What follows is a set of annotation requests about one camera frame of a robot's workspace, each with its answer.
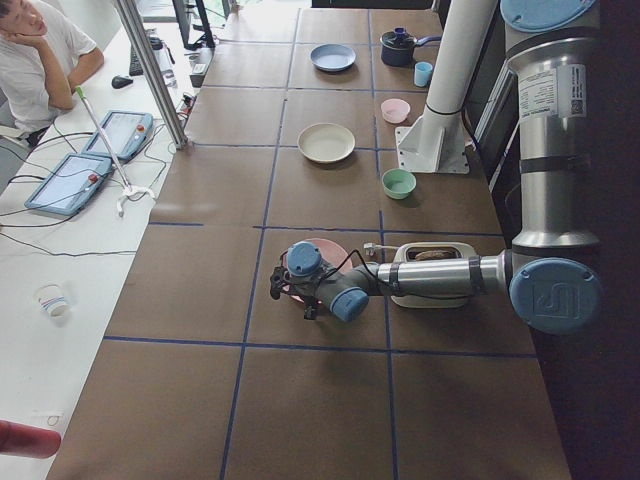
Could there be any cream toaster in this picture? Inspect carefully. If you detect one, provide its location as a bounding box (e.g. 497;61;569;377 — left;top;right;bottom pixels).
391;242;477;309

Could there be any dark blue saucepan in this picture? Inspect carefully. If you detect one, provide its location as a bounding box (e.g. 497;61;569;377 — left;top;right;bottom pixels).
380;27;442;67

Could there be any far blue teach pendant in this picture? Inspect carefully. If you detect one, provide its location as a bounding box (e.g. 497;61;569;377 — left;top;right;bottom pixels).
101;110;154;163

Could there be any red cylinder bottle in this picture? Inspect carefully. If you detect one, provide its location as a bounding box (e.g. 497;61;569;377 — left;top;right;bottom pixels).
1;420;61;459

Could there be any white power plug cable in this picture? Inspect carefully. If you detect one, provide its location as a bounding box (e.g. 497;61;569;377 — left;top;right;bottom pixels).
362;241;401;260

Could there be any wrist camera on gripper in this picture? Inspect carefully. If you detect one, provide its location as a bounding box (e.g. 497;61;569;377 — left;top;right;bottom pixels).
269;266;292;300

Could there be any seated person white shirt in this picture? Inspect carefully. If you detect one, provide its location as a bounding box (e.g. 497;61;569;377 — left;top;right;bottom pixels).
1;1;104;144

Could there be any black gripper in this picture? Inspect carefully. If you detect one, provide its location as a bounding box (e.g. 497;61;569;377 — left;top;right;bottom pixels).
298;295;319;321

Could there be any light blue plate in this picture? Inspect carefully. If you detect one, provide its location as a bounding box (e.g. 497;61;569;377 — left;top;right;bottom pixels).
310;44;357;73

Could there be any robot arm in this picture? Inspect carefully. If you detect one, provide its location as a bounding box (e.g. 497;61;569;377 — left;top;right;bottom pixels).
270;1;603;335

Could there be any light blue cup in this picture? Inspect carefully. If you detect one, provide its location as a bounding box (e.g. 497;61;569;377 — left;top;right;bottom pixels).
413;61;434;88

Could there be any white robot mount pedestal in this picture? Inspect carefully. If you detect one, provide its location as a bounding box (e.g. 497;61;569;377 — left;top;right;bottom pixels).
396;0;498;174

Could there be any paper cup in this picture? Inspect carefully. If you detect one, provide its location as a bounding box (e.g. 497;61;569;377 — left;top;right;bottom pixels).
34;283;70;318

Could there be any cream white plate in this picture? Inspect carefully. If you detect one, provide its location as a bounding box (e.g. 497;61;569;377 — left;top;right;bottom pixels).
297;123;355;164

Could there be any pink bowl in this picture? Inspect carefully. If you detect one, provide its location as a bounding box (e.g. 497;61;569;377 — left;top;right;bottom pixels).
380;98;411;124

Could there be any near blue teach pendant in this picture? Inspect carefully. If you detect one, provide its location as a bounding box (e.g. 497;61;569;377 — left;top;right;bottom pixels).
24;154;112;217

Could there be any bread slice in toaster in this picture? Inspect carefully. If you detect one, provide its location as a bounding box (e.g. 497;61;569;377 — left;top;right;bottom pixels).
415;249;456;261

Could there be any green bowl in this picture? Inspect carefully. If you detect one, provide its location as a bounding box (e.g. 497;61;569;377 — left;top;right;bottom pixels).
381;168;417;200

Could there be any pink plate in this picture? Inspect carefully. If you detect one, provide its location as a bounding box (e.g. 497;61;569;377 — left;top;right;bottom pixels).
306;238;353;273

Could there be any clear water bottle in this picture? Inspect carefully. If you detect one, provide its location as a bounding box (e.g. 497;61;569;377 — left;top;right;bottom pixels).
149;36;177;88

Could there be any black computer mouse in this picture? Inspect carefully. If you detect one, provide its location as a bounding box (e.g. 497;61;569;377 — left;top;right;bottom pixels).
111;75;134;90

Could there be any blue teach pendant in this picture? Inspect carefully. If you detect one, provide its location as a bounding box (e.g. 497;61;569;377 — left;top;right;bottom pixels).
24;154;112;217
101;110;154;163

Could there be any black keyboard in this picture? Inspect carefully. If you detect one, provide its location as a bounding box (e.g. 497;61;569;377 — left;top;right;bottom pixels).
128;47;144;77

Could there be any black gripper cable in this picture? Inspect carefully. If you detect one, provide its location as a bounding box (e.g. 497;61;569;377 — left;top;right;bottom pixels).
319;247;401;301

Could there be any white stick with green tip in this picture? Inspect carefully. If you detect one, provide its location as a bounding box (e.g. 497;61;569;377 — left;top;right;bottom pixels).
76;86;156;217

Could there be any aluminium frame post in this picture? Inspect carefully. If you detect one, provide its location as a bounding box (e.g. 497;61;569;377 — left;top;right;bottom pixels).
114;0;188;150

